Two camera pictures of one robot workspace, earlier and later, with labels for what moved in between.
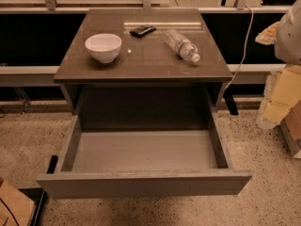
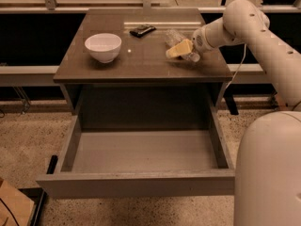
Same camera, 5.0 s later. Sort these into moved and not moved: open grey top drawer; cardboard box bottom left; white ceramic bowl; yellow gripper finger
Moved: yellow gripper finger
Not moved: white ceramic bowl; open grey top drawer; cardboard box bottom left
